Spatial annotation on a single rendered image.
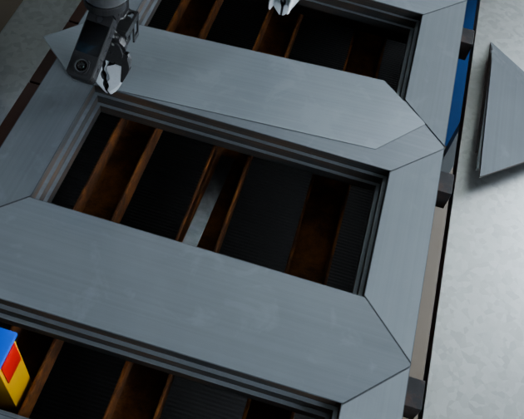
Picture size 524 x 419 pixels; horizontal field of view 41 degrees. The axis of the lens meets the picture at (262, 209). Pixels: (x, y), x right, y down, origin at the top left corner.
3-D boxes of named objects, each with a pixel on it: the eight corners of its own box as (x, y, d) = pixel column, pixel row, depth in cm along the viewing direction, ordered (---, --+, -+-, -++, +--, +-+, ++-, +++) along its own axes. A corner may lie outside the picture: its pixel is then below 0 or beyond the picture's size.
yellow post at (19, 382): (33, 385, 117) (13, 338, 101) (19, 413, 114) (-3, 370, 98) (4, 376, 117) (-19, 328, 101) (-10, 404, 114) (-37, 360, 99)
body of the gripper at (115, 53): (140, 37, 126) (140, -18, 116) (122, 70, 121) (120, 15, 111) (100, 26, 126) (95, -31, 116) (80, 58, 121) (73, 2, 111)
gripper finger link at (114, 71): (135, 80, 133) (133, 42, 125) (122, 101, 129) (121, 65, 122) (119, 75, 133) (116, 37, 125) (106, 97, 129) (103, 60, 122)
